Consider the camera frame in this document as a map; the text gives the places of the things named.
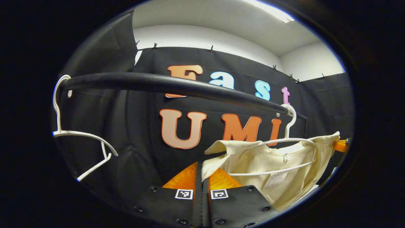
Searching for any row of black cloth clips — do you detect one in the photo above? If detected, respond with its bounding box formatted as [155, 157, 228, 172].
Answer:
[130, 9, 326, 83]

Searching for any ceiling light strip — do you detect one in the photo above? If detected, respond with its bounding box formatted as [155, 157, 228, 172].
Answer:
[244, 0, 295, 23]

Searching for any cream collared shirt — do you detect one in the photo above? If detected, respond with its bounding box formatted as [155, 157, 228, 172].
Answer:
[201, 131, 340, 212]

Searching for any black clothes rack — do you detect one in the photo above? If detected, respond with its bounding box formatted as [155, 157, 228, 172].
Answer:
[60, 72, 309, 138]

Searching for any white plastic hanger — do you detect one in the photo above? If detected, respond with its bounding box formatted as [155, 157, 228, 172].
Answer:
[228, 104, 318, 176]
[52, 74, 119, 182]

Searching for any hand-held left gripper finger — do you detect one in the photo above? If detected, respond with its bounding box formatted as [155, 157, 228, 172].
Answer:
[131, 161, 203, 228]
[202, 168, 280, 228]

